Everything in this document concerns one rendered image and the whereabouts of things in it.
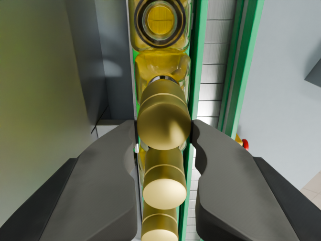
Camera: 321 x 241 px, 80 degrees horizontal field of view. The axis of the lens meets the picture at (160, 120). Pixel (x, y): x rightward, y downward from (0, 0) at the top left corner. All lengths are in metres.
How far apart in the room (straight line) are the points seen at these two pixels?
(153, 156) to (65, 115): 0.14
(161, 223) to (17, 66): 0.18
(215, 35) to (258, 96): 0.27
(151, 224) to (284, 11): 0.53
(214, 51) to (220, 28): 0.04
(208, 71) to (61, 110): 0.27
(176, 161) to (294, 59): 0.51
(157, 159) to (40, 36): 0.17
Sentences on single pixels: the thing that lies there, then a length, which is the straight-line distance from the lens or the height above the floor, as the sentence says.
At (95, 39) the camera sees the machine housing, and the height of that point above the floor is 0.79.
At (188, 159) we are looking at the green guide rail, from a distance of 0.39.
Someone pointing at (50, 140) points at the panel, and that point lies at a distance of 0.24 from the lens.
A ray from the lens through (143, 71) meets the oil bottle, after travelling 0.18.
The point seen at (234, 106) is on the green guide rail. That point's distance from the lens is 0.36.
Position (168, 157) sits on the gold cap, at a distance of 0.16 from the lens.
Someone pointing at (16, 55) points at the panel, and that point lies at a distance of 0.21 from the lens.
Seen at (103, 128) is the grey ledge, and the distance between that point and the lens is 0.46.
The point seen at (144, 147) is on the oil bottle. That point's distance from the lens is 0.22.
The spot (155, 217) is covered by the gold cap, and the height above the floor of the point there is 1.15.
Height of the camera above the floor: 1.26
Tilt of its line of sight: 62 degrees down
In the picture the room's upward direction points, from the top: 180 degrees counter-clockwise
